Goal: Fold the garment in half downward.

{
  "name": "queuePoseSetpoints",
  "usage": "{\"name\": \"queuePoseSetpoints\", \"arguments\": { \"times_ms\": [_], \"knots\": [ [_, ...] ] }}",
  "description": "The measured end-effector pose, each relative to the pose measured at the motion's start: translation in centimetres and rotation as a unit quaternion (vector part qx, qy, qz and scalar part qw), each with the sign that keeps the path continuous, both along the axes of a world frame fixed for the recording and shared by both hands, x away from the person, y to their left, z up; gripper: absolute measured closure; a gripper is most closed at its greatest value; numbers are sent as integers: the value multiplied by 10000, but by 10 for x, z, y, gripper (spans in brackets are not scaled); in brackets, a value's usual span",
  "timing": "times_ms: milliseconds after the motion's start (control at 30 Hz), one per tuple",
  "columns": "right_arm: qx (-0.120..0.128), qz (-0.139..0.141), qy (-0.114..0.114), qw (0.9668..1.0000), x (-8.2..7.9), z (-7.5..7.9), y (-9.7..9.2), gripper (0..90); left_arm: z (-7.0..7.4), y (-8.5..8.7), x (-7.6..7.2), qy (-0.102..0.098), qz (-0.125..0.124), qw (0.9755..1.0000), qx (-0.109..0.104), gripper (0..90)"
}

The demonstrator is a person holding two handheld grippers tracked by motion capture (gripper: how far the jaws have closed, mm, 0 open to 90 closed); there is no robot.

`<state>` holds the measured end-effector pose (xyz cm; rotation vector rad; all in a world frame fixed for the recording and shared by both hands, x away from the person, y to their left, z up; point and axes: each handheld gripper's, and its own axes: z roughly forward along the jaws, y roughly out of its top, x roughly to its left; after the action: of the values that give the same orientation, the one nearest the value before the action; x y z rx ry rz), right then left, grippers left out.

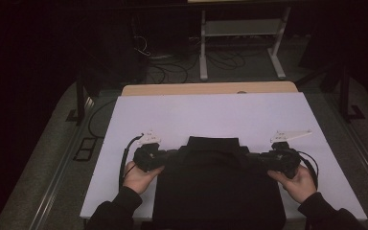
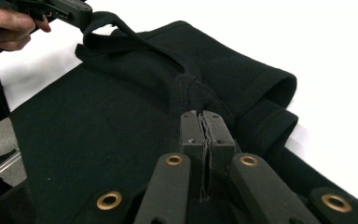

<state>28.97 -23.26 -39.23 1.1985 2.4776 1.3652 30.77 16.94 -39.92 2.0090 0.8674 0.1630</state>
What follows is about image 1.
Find hand-held gripper black cable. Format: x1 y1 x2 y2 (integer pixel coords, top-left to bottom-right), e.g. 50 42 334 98
118 133 145 193
296 150 320 190

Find white table board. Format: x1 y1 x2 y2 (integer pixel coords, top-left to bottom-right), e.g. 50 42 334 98
80 92 368 222

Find person's left hand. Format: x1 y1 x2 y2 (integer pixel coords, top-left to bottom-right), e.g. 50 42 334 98
122 160 166 196

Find black floor cable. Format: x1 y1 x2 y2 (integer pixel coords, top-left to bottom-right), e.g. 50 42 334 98
87 99 118 140

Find person's right hand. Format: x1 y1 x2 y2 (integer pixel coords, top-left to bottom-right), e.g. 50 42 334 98
266 164 318 205

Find white metal table frame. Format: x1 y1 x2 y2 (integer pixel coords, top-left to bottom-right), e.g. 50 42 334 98
199 6 292 81

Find thin white cable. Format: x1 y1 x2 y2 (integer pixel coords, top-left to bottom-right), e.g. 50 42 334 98
132 34 151 58

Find left hand-held gripper black cable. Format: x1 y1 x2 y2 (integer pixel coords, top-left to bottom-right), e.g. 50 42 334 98
118 133 145 193

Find tangle of black floor cables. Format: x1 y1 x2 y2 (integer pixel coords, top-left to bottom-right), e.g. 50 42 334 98
147 47 247 84

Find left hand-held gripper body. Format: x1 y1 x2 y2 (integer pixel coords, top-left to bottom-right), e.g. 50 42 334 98
133 129 171 173

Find black metal stand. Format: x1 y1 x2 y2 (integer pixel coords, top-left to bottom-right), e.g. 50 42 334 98
65 71 96 127
295 63 367 123

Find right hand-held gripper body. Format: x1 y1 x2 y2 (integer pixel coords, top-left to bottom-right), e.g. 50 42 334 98
258 128 313 180

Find right hand-held gripper black cable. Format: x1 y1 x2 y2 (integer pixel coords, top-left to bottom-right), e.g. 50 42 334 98
296 150 320 190

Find black tank top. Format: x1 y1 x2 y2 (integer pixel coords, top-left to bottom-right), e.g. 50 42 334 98
151 136 287 230

